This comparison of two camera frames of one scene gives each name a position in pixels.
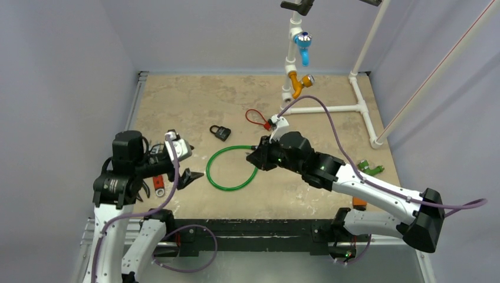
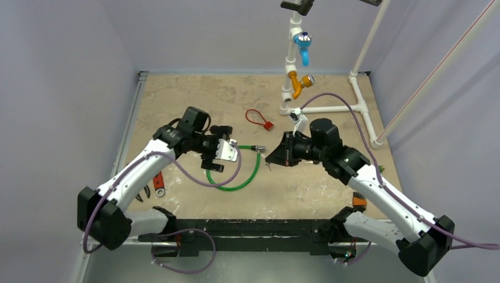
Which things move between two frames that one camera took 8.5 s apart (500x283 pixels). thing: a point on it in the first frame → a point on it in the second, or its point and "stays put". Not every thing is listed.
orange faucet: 306,81 stays put
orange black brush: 359,204 stays put
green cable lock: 232,187 stays put
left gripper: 186,176 → 216,133
